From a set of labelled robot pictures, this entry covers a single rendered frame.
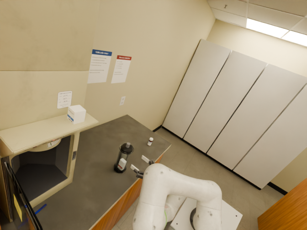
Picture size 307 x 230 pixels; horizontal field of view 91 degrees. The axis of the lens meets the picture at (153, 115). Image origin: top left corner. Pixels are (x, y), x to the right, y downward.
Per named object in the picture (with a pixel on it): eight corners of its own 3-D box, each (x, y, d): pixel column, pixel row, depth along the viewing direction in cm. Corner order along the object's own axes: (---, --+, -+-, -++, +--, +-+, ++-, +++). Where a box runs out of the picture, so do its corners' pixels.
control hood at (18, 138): (-3, 154, 52) (-7, 131, 48) (81, 125, 79) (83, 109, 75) (14, 175, 48) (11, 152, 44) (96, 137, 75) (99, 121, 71)
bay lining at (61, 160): (-7, 176, 80) (-18, 123, 65) (46, 154, 102) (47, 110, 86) (17, 209, 72) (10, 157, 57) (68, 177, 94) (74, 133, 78)
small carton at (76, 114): (66, 118, 65) (68, 106, 62) (78, 115, 69) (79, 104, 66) (73, 124, 63) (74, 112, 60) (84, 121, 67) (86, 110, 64)
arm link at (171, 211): (172, 215, 68) (153, 198, 74) (157, 239, 66) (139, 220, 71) (180, 208, 99) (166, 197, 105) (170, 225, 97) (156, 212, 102)
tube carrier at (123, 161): (110, 166, 119) (116, 146, 110) (119, 159, 128) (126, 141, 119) (120, 175, 116) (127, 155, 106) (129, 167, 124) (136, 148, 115)
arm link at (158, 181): (226, 184, 88) (159, 159, 61) (225, 216, 81) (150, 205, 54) (206, 180, 97) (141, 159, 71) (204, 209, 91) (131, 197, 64)
